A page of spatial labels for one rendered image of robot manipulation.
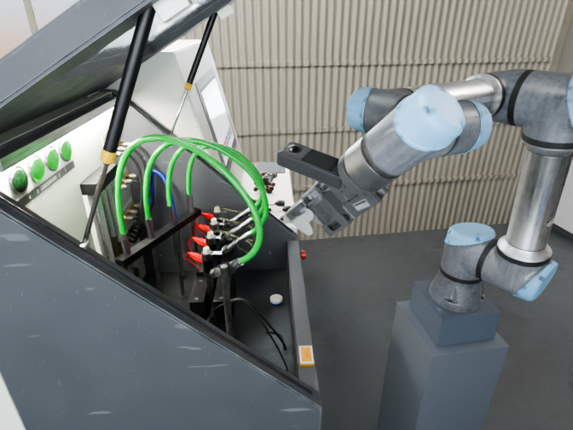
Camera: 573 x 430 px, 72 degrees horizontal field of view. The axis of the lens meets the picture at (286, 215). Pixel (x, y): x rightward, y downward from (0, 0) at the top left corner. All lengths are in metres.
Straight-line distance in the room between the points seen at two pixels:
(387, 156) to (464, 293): 0.75
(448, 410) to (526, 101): 0.93
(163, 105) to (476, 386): 1.26
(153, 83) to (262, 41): 1.58
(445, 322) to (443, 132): 0.79
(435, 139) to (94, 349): 0.64
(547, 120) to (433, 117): 0.47
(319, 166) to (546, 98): 0.50
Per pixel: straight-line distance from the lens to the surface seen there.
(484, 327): 1.29
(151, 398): 0.86
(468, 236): 1.13
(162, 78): 1.27
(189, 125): 1.28
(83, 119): 1.02
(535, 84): 0.95
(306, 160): 0.61
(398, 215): 3.42
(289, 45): 2.80
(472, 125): 0.60
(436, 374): 1.29
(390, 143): 0.51
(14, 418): 0.99
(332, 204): 0.61
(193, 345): 0.74
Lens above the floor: 1.64
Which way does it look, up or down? 27 degrees down
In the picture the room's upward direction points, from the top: straight up
